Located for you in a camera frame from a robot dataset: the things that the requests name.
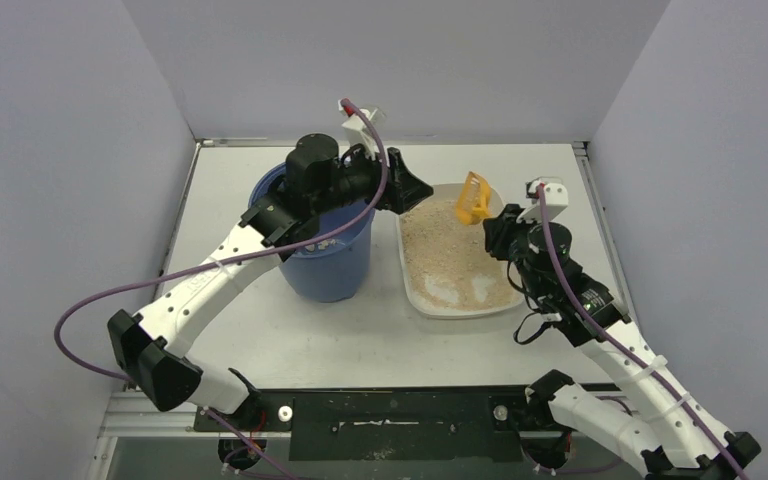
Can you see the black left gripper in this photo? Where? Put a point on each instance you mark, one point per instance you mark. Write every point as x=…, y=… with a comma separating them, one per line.
x=391, y=183

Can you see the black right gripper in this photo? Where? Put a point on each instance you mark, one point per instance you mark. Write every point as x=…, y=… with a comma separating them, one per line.
x=499, y=230

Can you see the white plastic litter tray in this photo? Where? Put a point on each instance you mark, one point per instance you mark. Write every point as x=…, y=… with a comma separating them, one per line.
x=424, y=305

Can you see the yellow slotted litter scoop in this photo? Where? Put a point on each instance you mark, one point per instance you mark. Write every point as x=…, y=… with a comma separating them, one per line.
x=472, y=205

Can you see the blue plastic bucket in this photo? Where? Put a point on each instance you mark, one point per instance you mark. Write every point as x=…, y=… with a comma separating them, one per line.
x=327, y=271

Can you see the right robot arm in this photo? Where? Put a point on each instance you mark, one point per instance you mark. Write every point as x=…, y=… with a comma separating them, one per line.
x=671, y=435

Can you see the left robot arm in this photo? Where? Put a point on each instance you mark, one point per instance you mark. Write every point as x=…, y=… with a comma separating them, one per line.
x=151, y=345

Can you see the beige cat litter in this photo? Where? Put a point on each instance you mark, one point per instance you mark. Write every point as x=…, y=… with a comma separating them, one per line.
x=444, y=258

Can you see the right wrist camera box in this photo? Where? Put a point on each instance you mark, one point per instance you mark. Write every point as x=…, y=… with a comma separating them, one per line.
x=548, y=198

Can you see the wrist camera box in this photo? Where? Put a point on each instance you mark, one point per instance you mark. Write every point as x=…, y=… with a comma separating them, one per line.
x=360, y=129
x=548, y=198

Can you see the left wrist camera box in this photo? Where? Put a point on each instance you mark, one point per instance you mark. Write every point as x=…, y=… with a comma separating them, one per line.
x=360, y=129

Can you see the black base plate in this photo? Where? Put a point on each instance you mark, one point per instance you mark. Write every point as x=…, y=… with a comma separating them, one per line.
x=405, y=424

